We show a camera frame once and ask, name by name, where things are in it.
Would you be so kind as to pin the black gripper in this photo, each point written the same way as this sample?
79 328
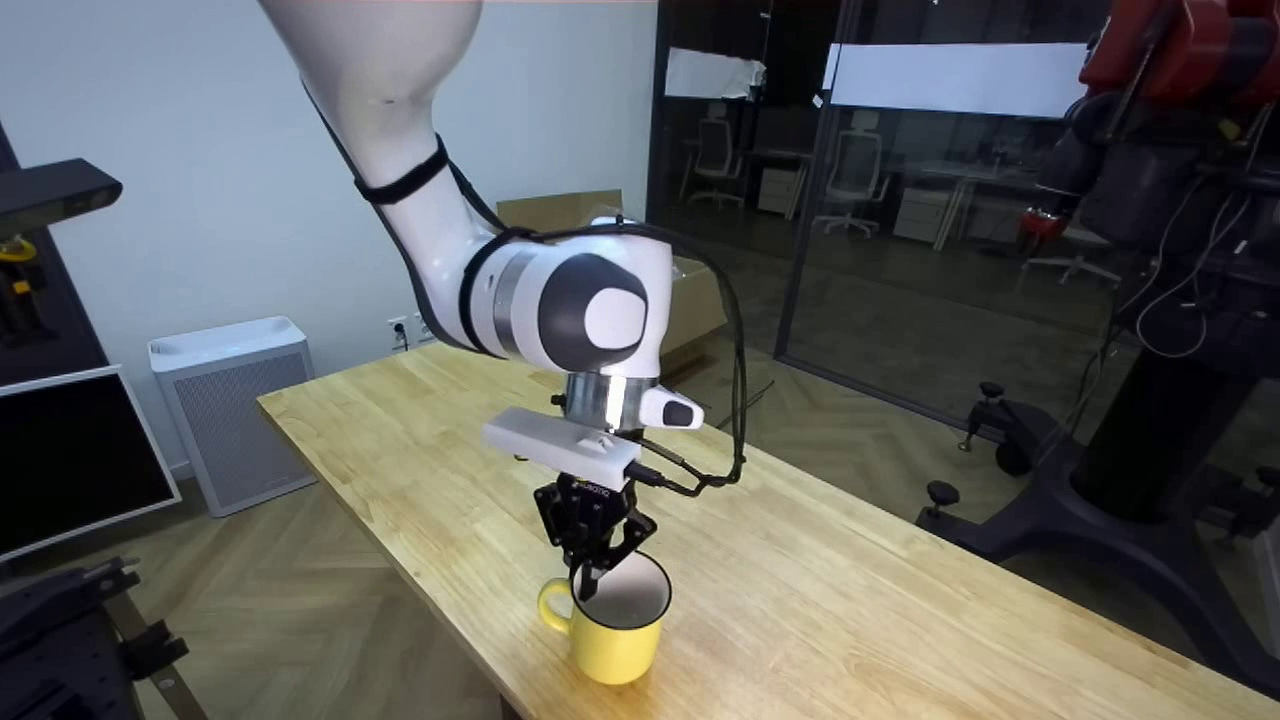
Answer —
583 512

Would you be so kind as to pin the yellow enamel mug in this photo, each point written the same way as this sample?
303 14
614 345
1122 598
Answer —
618 646

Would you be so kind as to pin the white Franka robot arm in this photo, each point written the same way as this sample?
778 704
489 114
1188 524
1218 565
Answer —
534 284

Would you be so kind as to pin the open cardboard box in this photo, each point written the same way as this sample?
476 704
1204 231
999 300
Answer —
692 312

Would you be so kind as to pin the white air purifier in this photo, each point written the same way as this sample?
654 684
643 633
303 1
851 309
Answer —
237 414

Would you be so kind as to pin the white paper on glass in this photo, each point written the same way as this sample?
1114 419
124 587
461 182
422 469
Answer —
715 74

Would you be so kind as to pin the red office chair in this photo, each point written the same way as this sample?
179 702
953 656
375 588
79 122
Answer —
1054 242

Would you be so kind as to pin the black equipment stand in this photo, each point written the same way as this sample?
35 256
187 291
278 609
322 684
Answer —
65 641

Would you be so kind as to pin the white board behind glass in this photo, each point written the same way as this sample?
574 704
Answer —
953 80

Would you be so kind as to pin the yellow tool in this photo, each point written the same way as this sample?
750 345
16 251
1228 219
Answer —
16 262

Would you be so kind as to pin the black shelf unit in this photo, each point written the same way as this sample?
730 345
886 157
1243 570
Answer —
47 195

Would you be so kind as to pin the red Baxter robot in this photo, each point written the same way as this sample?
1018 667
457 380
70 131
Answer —
1187 62

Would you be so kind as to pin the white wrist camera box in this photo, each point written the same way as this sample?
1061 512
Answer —
562 444

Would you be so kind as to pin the white wall outlet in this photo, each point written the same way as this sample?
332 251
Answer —
401 328

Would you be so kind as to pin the black monitor with white frame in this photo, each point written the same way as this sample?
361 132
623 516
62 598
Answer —
73 460

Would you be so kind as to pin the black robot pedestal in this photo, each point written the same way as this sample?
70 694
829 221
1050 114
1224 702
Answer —
1162 443

